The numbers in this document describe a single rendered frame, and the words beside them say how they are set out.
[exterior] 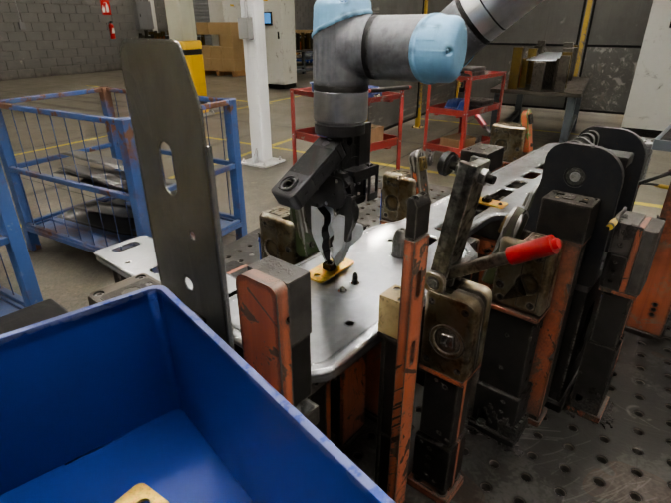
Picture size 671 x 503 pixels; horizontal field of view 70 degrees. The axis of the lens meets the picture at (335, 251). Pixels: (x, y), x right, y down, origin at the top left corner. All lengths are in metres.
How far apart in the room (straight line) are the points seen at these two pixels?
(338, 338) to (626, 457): 0.57
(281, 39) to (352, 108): 10.61
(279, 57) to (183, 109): 10.89
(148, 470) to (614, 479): 0.72
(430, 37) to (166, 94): 0.30
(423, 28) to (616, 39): 7.71
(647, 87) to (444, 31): 6.93
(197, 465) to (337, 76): 0.46
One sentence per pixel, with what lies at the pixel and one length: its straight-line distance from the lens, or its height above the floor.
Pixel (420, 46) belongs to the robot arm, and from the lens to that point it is 0.60.
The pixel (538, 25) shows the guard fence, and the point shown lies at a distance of 8.40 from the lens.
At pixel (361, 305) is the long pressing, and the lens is 0.66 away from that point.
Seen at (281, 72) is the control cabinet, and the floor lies 0.36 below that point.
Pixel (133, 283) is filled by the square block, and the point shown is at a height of 1.06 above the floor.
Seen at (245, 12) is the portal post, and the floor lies 1.43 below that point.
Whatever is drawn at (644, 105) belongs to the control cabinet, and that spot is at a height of 0.39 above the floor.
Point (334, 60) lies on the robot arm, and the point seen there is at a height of 1.31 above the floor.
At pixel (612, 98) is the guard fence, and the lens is 8.33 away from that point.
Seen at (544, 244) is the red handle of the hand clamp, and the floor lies 1.14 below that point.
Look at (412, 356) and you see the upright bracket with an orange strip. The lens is 0.58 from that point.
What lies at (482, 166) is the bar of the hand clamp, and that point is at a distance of 0.55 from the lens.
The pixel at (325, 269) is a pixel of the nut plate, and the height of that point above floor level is 1.01.
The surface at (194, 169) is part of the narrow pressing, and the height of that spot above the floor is 1.24.
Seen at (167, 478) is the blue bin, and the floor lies 1.03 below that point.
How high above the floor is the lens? 1.35
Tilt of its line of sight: 26 degrees down
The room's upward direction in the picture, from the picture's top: straight up
